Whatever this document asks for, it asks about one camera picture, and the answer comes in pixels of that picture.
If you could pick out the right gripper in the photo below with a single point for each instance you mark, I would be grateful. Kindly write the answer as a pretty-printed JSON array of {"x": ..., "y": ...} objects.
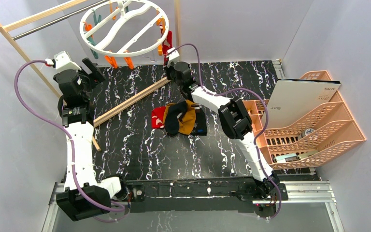
[{"x": 172, "y": 67}]

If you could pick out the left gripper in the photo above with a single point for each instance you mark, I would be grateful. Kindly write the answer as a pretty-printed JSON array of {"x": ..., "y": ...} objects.
[{"x": 85, "y": 74}]

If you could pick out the red sock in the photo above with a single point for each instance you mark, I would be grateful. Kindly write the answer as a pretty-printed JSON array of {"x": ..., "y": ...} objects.
[
  {"x": 157, "y": 116},
  {"x": 167, "y": 45}
]

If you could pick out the mustard yellow sock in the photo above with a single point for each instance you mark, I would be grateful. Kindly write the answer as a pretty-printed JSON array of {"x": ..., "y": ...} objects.
[{"x": 188, "y": 121}]

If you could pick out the white round clip hanger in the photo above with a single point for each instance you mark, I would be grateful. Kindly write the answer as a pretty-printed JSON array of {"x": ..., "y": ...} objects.
[{"x": 124, "y": 28}]

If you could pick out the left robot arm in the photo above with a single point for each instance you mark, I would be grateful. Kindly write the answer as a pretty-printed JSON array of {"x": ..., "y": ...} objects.
[{"x": 83, "y": 196}]

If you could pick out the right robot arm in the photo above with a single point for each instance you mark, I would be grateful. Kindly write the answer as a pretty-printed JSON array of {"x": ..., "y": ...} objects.
[{"x": 236, "y": 124}]

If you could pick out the orange clothes clip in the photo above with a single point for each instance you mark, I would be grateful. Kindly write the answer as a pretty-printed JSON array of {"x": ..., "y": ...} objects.
[{"x": 129, "y": 62}]

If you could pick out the metal rack rod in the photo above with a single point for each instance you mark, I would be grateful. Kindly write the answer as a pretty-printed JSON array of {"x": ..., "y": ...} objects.
[{"x": 54, "y": 10}]

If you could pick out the white flat box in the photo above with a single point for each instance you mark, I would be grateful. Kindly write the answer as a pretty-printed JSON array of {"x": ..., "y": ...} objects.
[{"x": 292, "y": 99}]

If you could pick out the round metal can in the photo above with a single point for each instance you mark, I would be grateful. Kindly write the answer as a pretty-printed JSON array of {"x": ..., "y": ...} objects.
[{"x": 307, "y": 132}]

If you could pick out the pink plastic file organizer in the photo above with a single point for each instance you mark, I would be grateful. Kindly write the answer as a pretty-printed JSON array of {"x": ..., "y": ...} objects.
[{"x": 336, "y": 132}]

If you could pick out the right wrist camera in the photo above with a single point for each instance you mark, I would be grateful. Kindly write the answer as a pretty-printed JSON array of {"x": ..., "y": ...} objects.
[{"x": 172, "y": 56}]

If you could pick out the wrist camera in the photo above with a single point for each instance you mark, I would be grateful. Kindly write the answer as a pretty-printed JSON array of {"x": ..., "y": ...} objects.
[
  {"x": 61, "y": 62},
  {"x": 172, "y": 56}
]

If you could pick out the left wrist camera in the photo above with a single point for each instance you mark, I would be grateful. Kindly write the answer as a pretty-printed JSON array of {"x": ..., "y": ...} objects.
[{"x": 61, "y": 62}]

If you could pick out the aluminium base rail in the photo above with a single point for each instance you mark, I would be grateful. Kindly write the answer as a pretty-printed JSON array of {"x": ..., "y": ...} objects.
[{"x": 214, "y": 205}]

